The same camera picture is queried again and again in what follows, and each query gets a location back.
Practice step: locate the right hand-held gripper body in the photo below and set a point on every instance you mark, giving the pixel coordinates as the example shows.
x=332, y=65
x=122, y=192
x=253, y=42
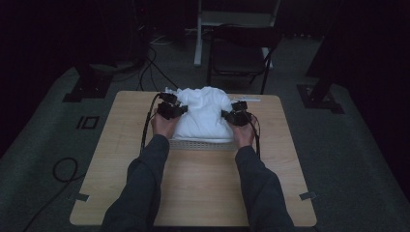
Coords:
x=240, y=116

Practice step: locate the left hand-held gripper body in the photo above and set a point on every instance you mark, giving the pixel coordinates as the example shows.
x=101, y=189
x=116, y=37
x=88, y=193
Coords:
x=167, y=108

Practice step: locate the white cloth garment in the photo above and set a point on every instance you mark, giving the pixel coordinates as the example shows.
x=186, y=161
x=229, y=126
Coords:
x=203, y=112

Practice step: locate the white perforated basket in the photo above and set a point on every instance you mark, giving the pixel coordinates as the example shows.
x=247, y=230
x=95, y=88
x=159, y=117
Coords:
x=203, y=145

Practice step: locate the person's left hand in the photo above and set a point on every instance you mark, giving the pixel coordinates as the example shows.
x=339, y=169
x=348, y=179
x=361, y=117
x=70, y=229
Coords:
x=163, y=126

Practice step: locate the person's right hand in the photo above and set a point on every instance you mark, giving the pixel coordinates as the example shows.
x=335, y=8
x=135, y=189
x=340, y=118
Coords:
x=244, y=135

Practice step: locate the black folding chair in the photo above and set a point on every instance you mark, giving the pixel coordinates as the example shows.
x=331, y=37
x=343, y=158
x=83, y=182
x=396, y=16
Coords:
x=238, y=54

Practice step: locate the black stand base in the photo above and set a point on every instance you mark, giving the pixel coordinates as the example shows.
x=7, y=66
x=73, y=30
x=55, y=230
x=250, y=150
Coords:
x=319, y=96
x=88, y=85

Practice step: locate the grey tape piece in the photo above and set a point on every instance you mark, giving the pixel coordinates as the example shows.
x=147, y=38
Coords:
x=307, y=195
x=82, y=197

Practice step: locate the white metal frame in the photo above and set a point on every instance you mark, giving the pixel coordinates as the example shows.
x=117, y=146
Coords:
x=199, y=35

